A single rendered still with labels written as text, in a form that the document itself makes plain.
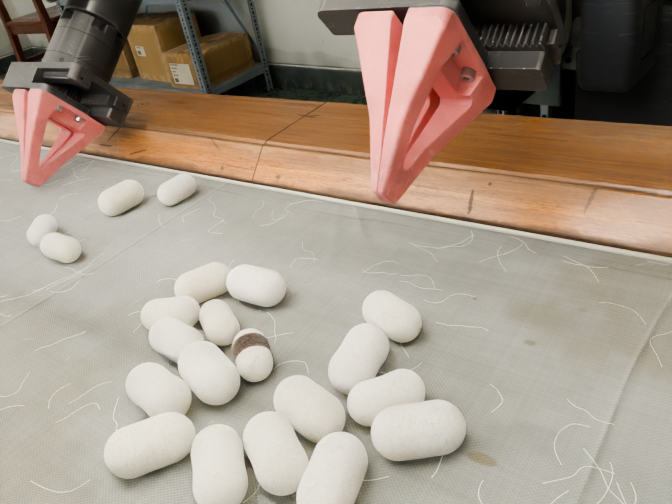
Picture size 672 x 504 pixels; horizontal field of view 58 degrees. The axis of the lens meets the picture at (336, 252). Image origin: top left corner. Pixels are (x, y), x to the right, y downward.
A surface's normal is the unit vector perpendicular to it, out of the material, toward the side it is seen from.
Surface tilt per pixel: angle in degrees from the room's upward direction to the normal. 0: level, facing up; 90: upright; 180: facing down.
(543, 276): 0
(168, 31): 90
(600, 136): 0
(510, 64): 41
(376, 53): 62
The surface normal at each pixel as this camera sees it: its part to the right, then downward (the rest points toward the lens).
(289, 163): -0.51, -0.22
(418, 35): -0.58, 0.07
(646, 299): -0.17, -0.83
